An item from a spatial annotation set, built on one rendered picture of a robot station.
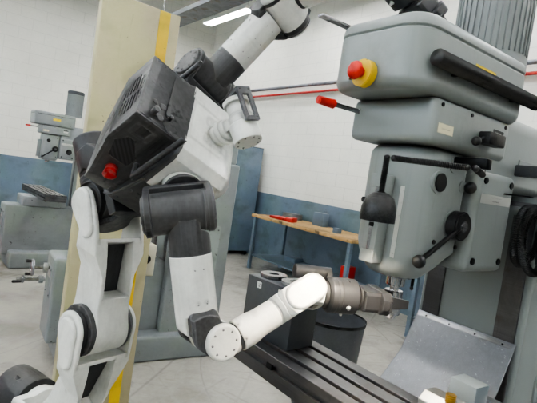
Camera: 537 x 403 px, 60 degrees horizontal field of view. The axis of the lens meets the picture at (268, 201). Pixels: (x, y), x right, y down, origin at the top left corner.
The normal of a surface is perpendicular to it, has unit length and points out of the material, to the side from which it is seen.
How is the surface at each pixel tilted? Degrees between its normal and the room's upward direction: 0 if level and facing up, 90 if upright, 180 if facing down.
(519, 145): 90
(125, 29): 90
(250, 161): 90
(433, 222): 90
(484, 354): 63
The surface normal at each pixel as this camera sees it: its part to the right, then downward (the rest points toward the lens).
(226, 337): 0.50, 0.00
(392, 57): -0.79, -0.08
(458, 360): -0.64, -0.53
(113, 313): 0.81, 0.00
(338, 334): 0.07, 0.13
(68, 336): -0.58, -0.04
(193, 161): 0.54, 0.22
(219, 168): 0.76, -0.40
